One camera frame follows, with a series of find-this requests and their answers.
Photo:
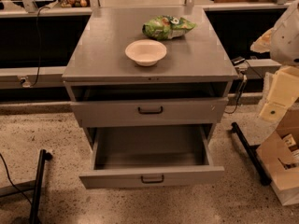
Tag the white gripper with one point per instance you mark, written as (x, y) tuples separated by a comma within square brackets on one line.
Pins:
[(287, 42)]

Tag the grey drawer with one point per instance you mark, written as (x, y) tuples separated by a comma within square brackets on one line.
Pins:
[(133, 107), (135, 157)]

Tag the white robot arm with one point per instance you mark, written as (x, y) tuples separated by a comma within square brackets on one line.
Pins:
[(282, 41)]

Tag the grey metal drawer cabinet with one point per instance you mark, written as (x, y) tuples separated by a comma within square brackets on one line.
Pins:
[(195, 61)]

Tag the grey top drawer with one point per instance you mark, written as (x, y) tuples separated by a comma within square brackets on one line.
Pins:
[(133, 107)]

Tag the cardboard box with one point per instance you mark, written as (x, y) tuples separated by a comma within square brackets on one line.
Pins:
[(279, 156)]

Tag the black stand leg right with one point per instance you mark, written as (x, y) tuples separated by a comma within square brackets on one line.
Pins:
[(251, 151)]

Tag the black stand leg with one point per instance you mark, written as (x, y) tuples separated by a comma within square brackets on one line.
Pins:
[(44, 156), (251, 151)]

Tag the green chip bag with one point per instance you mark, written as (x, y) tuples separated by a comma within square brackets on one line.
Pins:
[(167, 27)]

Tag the white bowl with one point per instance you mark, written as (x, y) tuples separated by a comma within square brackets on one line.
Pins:
[(146, 52)]

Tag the black stand leg left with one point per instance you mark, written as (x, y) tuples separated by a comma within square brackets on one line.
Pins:
[(44, 156)]

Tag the power adapter with cable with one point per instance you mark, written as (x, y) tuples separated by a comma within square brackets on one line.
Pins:
[(241, 65)]

